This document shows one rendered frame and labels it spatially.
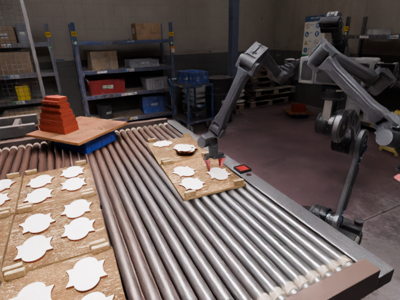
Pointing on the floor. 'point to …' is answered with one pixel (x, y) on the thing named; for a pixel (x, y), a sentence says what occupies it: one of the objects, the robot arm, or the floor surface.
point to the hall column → (233, 41)
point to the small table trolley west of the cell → (188, 105)
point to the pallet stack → (265, 90)
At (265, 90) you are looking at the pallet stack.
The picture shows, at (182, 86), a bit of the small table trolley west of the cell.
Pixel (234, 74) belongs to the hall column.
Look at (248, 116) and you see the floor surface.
